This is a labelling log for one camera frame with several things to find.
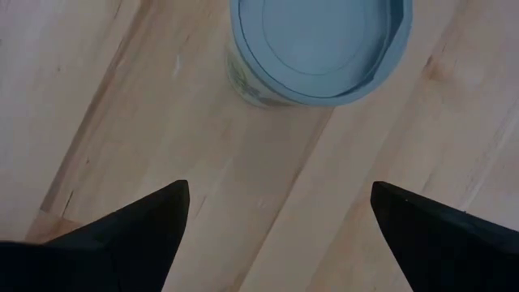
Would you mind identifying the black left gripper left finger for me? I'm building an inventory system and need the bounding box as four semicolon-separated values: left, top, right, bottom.
0;180;191;292

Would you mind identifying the white vegetable print can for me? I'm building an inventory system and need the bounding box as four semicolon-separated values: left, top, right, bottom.
225;0;414;109

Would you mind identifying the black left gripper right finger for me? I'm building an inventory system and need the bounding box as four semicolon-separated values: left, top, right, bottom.
371;181;519;292

